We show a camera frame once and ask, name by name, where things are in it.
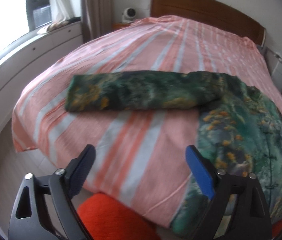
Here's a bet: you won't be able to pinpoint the green patterned silk jacket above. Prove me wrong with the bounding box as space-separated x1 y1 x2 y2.
64 70 282 239

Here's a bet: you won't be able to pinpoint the orange red trousers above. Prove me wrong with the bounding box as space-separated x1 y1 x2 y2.
78 193 160 240

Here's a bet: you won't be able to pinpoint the pink striped bed sheet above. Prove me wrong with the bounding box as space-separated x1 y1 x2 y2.
12 16 282 236

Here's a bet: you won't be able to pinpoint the white window bench cabinet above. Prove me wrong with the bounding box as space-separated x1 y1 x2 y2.
0 21 83 133

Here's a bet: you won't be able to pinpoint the white desk with drawers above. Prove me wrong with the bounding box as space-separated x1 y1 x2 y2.
264 47 282 92

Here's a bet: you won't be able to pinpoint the wooden nightstand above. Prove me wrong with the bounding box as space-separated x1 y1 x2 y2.
112 23 131 31

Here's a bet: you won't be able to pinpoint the white round fan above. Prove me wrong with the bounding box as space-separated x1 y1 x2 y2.
121 8 136 23

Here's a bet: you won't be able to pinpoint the beige curtain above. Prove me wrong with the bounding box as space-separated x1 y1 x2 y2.
81 0 112 43

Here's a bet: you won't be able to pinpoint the brown wooden headboard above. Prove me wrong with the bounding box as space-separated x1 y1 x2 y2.
150 0 266 46

